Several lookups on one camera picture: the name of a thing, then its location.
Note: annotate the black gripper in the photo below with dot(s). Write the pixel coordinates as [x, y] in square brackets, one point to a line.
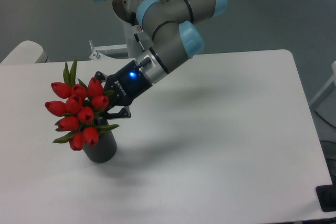
[128, 83]

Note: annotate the red tulip bouquet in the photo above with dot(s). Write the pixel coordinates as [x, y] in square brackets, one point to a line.
[82, 107]

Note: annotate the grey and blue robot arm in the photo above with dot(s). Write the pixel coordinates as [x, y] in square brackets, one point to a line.
[170, 25]

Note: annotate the dark grey ribbed vase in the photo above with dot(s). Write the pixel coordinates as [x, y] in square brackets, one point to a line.
[99, 147]

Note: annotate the white chair armrest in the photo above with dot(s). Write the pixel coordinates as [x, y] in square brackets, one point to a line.
[27, 52]

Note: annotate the white furniture leg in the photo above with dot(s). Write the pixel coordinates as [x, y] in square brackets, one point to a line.
[324, 91]

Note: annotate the metal base frame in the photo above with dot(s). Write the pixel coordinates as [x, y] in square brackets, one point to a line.
[121, 51]

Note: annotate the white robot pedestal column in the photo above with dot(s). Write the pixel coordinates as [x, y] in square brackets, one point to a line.
[136, 39]

